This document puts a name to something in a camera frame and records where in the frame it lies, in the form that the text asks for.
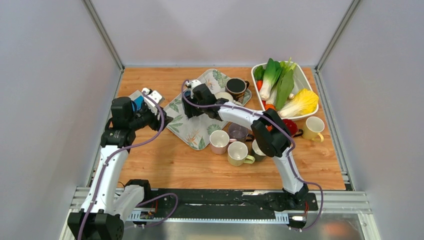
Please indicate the large floral cream mug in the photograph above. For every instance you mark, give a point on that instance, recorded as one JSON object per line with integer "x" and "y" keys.
{"x": 227, "y": 96}

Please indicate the green bok choy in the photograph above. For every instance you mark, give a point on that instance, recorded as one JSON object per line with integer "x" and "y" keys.
{"x": 278, "y": 82}

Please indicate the pale yellow mug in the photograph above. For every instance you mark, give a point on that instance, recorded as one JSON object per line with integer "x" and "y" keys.
{"x": 312, "y": 129}

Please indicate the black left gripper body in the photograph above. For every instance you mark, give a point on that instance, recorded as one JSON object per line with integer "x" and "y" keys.
{"x": 144, "y": 118}

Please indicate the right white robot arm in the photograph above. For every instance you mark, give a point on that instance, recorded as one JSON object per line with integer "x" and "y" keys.
{"x": 270, "y": 132}

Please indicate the lime green faceted mug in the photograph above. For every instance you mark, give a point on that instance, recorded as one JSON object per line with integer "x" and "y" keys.
{"x": 238, "y": 154}

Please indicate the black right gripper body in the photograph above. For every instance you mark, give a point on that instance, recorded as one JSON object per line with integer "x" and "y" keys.
{"x": 197, "y": 111}

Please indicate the purple mug black handle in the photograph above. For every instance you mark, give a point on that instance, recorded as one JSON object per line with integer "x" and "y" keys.
{"x": 240, "y": 133}

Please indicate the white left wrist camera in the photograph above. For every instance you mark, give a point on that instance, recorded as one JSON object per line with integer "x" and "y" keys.
{"x": 152, "y": 99}

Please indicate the small red tomato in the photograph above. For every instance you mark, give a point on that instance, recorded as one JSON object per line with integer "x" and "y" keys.
{"x": 259, "y": 84}

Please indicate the black floral upright mug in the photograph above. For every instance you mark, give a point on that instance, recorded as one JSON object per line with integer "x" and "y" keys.
{"x": 237, "y": 88}

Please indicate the dark blue faceted mug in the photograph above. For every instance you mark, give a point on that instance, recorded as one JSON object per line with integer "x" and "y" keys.
{"x": 187, "y": 94}

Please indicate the dark green faceted mug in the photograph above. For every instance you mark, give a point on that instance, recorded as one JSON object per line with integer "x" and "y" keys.
{"x": 256, "y": 152}

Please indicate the floral white serving tray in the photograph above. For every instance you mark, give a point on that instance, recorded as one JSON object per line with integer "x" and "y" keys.
{"x": 196, "y": 131}

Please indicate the white vegetable tub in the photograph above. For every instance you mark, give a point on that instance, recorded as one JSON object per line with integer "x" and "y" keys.
{"x": 300, "y": 82}

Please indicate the pink faceted mug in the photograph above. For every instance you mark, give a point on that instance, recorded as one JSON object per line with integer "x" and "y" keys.
{"x": 219, "y": 141}

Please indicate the orange carrot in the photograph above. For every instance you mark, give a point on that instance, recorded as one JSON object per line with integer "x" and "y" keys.
{"x": 269, "y": 106}

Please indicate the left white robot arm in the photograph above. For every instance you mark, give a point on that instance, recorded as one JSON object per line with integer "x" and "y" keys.
{"x": 102, "y": 215}

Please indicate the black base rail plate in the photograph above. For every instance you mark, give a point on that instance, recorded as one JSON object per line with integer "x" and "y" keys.
{"x": 224, "y": 204}

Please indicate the yellow napa cabbage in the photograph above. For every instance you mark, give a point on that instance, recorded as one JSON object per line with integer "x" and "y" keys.
{"x": 303, "y": 103}

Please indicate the red mug black handle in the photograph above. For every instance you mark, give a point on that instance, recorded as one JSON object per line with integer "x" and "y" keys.
{"x": 293, "y": 128}

